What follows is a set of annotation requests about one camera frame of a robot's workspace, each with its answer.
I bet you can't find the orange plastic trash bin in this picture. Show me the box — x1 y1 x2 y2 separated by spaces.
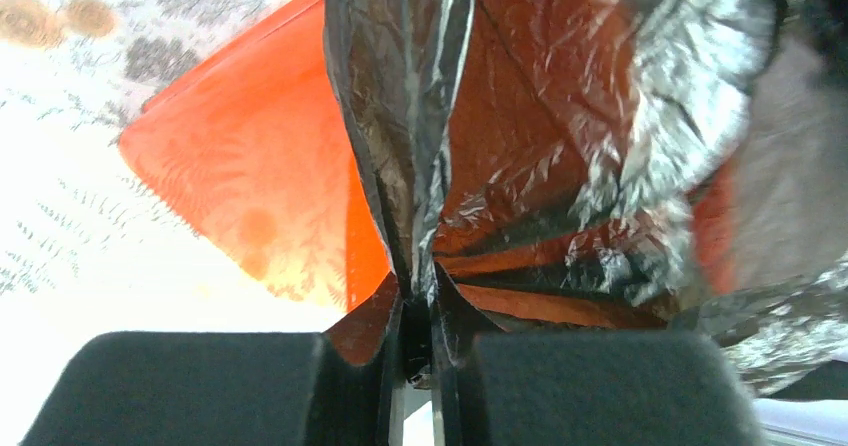
117 0 740 328

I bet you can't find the floral patterned table mat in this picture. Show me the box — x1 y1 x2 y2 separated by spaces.
1 0 340 445

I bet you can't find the black plastic trash bag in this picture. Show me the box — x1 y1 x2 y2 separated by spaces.
324 0 847 396

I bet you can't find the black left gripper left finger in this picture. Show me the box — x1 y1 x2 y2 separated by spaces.
23 275 404 445

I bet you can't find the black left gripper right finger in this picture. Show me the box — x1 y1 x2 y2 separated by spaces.
430 270 762 446

